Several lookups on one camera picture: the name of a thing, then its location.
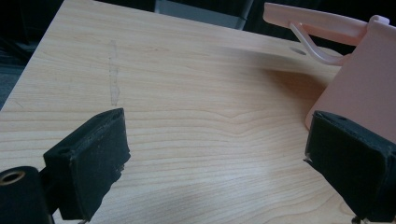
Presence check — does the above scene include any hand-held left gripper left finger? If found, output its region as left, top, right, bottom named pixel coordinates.
left=42, top=107, right=132, bottom=222

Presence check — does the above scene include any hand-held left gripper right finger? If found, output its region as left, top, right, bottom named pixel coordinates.
left=304, top=109, right=396, bottom=223

